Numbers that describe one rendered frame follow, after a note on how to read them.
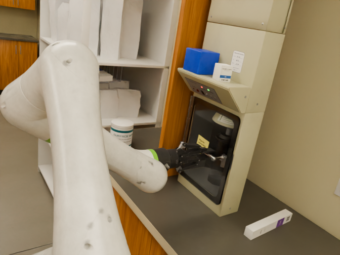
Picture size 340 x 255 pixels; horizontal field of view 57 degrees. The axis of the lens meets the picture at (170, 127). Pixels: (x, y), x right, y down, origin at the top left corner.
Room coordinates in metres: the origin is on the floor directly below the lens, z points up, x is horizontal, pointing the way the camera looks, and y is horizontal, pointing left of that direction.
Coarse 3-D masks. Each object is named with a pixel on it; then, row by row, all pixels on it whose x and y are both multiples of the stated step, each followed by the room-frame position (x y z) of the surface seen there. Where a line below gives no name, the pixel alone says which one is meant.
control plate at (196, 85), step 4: (188, 80) 1.31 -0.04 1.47; (192, 80) 1.27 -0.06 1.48; (192, 84) 1.30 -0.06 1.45; (196, 84) 1.27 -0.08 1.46; (200, 84) 1.23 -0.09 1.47; (192, 88) 1.33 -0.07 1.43; (196, 88) 1.29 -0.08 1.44; (200, 88) 1.26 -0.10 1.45; (204, 88) 1.23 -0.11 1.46; (208, 88) 1.19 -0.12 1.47; (196, 92) 1.33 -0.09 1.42; (200, 92) 1.29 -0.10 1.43; (204, 92) 1.25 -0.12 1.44; (208, 92) 1.22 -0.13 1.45; (212, 92) 1.19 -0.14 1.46; (208, 96) 1.25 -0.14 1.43; (212, 96) 1.22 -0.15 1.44; (216, 96) 1.19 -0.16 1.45; (216, 100) 1.22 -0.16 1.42
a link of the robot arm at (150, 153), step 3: (138, 150) 1.00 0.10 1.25; (141, 150) 1.01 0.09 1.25; (144, 150) 1.02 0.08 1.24; (147, 150) 1.03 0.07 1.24; (150, 150) 1.03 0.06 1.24; (153, 150) 1.03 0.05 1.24; (144, 153) 1.00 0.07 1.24; (147, 153) 1.00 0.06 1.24; (150, 153) 1.01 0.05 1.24; (153, 153) 1.02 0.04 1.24; (150, 156) 1.00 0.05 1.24; (153, 156) 1.01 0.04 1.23; (156, 156) 1.01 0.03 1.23; (156, 159) 1.00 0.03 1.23
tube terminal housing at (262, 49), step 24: (216, 24) 1.35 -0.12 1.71; (216, 48) 1.32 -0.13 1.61; (240, 48) 1.22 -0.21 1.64; (264, 48) 1.15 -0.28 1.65; (264, 72) 1.17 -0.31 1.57; (264, 96) 1.19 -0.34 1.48; (240, 120) 1.15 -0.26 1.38; (240, 144) 1.15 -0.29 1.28; (240, 168) 1.17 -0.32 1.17; (192, 192) 1.29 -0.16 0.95; (240, 192) 1.20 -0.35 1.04
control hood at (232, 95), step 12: (180, 72) 1.32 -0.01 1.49; (192, 72) 1.26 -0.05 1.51; (204, 84) 1.20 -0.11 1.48; (216, 84) 1.13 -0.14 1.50; (228, 84) 1.12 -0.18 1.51; (240, 84) 1.16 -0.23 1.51; (204, 96) 1.29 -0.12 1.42; (228, 96) 1.11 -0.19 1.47; (240, 96) 1.11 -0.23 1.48; (240, 108) 1.12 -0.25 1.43
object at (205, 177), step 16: (192, 112) 1.36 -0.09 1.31; (208, 112) 1.28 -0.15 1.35; (224, 112) 1.21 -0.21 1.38; (192, 128) 1.35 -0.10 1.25; (208, 128) 1.26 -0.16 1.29; (224, 128) 1.19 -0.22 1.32; (224, 144) 1.18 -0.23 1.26; (208, 160) 1.23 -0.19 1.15; (224, 160) 1.16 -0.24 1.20; (192, 176) 1.30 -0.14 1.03; (208, 176) 1.21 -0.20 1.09; (224, 176) 1.14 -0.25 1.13; (208, 192) 1.20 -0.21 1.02
